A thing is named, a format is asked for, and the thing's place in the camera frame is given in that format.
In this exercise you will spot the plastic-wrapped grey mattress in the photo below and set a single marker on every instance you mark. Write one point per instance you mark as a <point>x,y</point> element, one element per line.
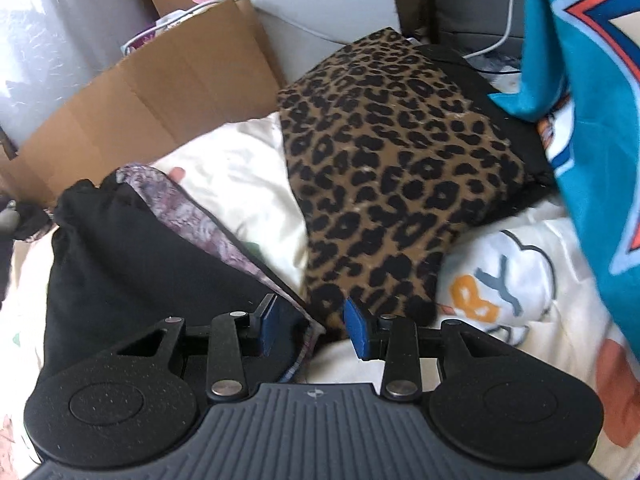
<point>65,25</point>

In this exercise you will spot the leopard print folded cloth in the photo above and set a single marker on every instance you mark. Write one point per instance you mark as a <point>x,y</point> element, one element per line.
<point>390,170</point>

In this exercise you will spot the pile of black clothes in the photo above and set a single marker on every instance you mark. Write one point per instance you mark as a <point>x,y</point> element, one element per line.
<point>30,220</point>

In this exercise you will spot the brown cardboard sheet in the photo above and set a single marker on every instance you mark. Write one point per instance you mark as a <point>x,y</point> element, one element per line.
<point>150,105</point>

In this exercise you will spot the black bear-patterned shorts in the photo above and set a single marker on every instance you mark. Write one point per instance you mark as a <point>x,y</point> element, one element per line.
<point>125,260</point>

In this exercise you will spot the grey bag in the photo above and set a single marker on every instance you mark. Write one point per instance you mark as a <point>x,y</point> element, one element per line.
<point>470,5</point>

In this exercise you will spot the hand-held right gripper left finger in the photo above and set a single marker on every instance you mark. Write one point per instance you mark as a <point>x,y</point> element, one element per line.
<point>270,322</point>

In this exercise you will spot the printed wipes packet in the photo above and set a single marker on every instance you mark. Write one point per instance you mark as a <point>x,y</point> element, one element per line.
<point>150,35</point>

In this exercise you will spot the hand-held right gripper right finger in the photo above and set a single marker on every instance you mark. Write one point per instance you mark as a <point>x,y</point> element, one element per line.
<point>357,330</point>

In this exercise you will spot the teal printed blanket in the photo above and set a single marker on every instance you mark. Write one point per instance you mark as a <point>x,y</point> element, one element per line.
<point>590,85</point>

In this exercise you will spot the printed cream blanket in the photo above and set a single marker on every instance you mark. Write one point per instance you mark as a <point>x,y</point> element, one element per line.
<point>240,185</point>

